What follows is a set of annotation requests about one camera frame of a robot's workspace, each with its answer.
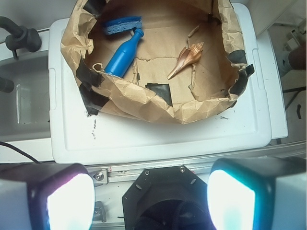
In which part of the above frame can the white plastic bin lid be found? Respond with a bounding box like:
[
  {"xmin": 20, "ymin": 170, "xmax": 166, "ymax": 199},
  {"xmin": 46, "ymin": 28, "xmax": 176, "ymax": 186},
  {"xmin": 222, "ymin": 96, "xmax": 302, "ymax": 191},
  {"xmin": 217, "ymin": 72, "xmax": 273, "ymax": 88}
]
[{"xmin": 48, "ymin": 3, "xmax": 272, "ymax": 165}]

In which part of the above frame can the golden spiral seashell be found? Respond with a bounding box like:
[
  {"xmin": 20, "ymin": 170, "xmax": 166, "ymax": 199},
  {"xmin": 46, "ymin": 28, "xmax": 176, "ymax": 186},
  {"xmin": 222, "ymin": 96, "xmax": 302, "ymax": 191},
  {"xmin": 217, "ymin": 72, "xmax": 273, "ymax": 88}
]
[{"xmin": 167, "ymin": 42, "xmax": 204, "ymax": 80}]

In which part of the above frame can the translucent plastic container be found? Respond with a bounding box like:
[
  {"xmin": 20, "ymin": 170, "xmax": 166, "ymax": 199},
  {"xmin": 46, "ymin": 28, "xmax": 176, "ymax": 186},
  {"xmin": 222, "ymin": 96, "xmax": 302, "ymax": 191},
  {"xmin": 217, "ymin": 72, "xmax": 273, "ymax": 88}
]
[{"xmin": 0, "ymin": 51, "xmax": 50, "ymax": 142}]

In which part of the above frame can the black octagonal mount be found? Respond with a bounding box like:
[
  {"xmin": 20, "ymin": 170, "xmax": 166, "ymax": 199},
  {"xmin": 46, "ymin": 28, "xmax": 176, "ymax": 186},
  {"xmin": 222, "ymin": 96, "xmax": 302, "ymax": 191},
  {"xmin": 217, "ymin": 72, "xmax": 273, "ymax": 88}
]
[{"xmin": 122, "ymin": 165, "xmax": 215, "ymax": 230}]

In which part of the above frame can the blue plastic bottle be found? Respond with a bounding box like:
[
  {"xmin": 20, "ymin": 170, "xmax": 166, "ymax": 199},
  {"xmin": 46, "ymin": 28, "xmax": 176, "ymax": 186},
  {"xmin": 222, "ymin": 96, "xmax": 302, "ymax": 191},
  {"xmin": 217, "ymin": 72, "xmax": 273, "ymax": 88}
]
[{"xmin": 104, "ymin": 28, "xmax": 144, "ymax": 78}]

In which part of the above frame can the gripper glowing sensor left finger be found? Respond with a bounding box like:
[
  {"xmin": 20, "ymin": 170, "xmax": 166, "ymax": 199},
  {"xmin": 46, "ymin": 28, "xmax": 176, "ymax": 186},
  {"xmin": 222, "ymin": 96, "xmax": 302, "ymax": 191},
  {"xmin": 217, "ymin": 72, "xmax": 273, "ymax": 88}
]
[{"xmin": 0, "ymin": 163, "xmax": 95, "ymax": 230}]

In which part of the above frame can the blue sponge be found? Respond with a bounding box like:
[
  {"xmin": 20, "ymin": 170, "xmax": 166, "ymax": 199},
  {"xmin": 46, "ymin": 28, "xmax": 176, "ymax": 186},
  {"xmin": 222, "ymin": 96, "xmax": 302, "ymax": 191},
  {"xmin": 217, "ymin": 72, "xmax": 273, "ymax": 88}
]
[{"xmin": 102, "ymin": 16, "xmax": 142, "ymax": 35}]

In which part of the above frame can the crumpled brown paper bag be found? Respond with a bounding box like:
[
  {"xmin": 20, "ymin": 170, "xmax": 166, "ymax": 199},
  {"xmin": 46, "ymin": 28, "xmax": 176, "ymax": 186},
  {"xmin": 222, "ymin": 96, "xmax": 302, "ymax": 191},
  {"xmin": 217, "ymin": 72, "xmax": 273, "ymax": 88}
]
[{"xmin": 61, "ymin": 0, "xmax": 254, "ymax": 124}]

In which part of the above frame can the dark grey faucet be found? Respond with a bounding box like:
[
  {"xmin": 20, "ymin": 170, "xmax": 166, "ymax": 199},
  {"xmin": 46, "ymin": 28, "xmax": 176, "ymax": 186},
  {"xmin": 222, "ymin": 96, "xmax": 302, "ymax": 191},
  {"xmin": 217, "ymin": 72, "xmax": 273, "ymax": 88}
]
[{"xmin": 0, "ymin": 16, "xmax": 42, "ymax": 60}]

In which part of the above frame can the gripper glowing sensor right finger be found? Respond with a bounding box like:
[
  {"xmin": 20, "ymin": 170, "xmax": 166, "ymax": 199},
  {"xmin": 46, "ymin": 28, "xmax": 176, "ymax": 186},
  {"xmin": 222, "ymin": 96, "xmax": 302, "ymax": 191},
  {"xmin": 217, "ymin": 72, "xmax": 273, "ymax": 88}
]
[{"xmin": 207, "ymin": 157, "xmax": 307, "ymax": 230}]

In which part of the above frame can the black cable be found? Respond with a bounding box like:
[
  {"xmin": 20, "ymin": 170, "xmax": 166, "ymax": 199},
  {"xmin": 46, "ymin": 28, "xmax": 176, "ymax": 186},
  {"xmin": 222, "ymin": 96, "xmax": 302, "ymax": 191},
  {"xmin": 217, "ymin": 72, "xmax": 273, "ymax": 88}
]
[{"xmin": 0, "ymin": 141, "xmax": 43, "ymax": 164}]

